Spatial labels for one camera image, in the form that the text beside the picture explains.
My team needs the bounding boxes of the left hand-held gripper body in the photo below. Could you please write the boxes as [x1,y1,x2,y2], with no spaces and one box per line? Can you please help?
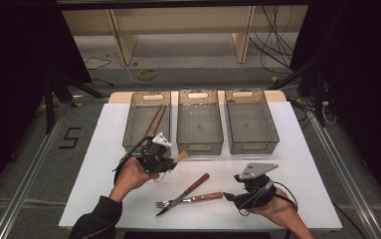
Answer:
[137,132,178,173]

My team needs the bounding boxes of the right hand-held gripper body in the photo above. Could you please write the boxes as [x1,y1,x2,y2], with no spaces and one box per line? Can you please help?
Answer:
[236,162,280,209]

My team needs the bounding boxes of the spoon with light wooden handle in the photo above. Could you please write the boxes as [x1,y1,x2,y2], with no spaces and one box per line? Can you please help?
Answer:
[152,150,189,183]

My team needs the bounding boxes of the fork with brown wooden handle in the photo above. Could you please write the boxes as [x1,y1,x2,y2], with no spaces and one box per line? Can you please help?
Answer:
[155,191,224,209]

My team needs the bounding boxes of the knife with brown wooden handle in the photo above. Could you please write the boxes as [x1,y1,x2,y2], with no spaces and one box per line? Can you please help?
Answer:
[155,172,211,218]

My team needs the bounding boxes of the transparent grey plastic bin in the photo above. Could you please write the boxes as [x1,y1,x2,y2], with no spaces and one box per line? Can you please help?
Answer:
[121,91,172,158]
[176,89,225,156]
[224,88,281,155]

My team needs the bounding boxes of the person's left hand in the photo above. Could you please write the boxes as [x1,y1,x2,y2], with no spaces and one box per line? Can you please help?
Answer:
[108,157,161,202]

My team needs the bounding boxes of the person's right hand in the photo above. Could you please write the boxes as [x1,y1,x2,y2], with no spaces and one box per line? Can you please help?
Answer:
[249,188,303,230]

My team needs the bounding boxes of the white table mat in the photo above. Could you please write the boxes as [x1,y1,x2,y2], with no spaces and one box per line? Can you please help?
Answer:
[58,101,343,231]

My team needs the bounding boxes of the yellow tape roll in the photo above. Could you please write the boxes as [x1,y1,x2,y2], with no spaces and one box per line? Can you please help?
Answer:
[137,68,156,81]

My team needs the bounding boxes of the black metal stand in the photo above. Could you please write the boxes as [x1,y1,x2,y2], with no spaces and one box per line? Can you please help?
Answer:
[267,63,326,127]
[43,71,109,135]

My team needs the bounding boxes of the light wooden shelf unit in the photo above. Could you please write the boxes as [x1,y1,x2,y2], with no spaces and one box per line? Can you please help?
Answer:
[60,4,308,66]

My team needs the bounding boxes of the black curtain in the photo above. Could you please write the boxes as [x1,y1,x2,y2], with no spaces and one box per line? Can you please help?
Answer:
[290,0,381,213]
[0,0,92,207]

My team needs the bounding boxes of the left hand-held gripper black cable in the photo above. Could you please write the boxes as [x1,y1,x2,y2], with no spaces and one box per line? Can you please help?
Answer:
[112,134,154,187]

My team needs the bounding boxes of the hand-held gripper black cable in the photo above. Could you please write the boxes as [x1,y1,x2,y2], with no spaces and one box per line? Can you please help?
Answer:
[112,134,154,187]
[237,180,299,217]

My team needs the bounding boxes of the right hand-held gripper black cable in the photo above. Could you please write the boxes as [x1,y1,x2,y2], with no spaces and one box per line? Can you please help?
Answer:
[237,180,299,217]

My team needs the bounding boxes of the white floor cable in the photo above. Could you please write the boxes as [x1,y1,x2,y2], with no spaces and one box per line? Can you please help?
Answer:
[106,53,179,89]

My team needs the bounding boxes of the aluminium floor rail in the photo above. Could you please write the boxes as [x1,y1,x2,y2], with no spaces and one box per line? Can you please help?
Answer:
[0,103,70,239]
[305,109,381,239]

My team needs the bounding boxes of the thin black floor cable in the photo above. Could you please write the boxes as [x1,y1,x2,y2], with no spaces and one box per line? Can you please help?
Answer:
[82,56,112,72]

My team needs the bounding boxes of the bundle of black floor cables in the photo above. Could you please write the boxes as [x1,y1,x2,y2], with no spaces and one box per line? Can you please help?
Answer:
[249,4,295,76]

